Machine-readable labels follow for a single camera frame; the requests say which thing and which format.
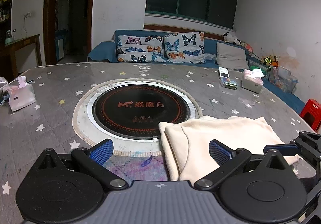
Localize cream sweatshirt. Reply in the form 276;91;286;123
158;116;283;183

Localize red plastic stool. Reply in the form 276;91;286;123
300;99;321;132

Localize black induction cooktop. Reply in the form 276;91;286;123
92;84;191;140

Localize blue corner sofa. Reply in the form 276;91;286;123
87;29;306;115

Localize clear plastic toy box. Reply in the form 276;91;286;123
220;77;238;90

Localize clear storage bin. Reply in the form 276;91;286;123
269;66;298;93

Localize white tissue box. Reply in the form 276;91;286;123
242;68;264;93

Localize white remote control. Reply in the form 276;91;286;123
219;67;230;79

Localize yellow plush toys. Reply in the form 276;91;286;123
260;55;278;68

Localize grey cushion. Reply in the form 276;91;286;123
216;42;249;70

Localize pink tissue pack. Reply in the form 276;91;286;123
3;76;36;112

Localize left butterfly pillow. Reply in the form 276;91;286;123
116;35;167;63

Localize butterfly pillow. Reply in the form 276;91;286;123
164;31;205;64
116;35;167;63

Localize right butterfly pillow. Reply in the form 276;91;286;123
164;31;205;64

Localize panda plush toy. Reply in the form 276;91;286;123
223;32;241;46

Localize wooden side table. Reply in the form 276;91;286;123
1;34;42;81

